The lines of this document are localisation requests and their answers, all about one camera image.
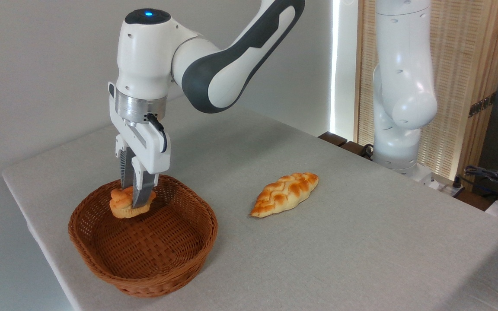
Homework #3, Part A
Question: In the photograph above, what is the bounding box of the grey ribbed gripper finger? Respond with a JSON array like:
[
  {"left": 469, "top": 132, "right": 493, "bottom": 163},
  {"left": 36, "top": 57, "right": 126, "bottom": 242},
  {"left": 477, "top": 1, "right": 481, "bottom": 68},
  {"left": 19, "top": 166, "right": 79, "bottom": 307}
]
[
  {"left": 115, "top": 134, "right": 137, "bottom": 190},
  {"left": 131, "top": 156, "right": 160, "bottom": 209}
]

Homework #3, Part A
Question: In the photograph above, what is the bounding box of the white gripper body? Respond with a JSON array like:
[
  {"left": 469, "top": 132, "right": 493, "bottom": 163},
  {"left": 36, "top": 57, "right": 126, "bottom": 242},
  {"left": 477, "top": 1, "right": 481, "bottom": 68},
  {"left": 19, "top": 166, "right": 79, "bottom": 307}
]
[{"left": 108, "top": 82, "right": 172, "bottom": 176}]

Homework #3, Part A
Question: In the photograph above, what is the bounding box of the round golden bread bun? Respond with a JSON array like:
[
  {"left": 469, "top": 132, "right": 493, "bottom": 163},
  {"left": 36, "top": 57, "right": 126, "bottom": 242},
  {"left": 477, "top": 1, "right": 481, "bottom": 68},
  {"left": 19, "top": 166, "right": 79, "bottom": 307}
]
[{"left": 109, "top": 186, "right": 157, "bottom": 219}]

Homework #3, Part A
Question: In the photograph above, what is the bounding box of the brown wicker basket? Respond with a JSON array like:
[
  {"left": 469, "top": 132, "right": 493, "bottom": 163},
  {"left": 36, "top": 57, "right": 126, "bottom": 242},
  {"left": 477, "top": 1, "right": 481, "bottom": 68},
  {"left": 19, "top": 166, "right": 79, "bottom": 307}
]
[{"left": 68, "top": 173, "right": 219, "bottom": 298}]

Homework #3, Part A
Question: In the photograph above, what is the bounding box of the long braided bread loaf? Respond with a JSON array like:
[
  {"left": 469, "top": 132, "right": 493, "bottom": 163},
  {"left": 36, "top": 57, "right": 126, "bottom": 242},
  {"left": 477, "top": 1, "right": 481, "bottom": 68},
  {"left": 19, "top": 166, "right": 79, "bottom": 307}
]
[{"left": 250, "top": 172, "right": 320, "bottom": 219}]

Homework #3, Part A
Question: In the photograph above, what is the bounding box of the dark brown wooden board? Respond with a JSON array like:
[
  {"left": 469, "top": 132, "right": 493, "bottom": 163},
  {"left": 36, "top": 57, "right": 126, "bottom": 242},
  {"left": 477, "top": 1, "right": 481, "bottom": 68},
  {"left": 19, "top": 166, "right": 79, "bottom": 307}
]
[{"left": 318, "top": 131, "right": 373, "bottom": 161}]

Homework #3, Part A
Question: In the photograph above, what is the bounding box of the grey tablecloth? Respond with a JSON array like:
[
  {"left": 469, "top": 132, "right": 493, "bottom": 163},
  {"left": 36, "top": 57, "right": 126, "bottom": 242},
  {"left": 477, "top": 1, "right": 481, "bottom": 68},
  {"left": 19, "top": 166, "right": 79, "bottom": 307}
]
[{"left": 1, "top": 97, "right": 498, "bottom": 311}]

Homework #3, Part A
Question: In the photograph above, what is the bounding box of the brass hinge on screen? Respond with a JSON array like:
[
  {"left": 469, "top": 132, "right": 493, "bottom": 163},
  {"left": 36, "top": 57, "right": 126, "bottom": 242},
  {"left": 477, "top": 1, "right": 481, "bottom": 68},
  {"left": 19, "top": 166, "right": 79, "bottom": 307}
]
[{"left": 468, "top": 92, "right": 497, "bottom": 118}]

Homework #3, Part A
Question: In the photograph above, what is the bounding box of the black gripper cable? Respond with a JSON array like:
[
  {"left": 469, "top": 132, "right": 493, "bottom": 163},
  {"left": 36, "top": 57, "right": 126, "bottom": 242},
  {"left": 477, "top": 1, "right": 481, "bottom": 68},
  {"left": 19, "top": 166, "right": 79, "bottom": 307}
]
[{"left": 144, "top": 113, "right": 168, "bottom": 153}]

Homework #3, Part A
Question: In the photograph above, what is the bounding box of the black cable bundle with clamp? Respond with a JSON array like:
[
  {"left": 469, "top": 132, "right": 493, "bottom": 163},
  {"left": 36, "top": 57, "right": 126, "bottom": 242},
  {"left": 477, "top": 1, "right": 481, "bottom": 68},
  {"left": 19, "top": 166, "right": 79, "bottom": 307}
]
[{"left": 464, "top": 165, "right": 498, "bottom": 204}]

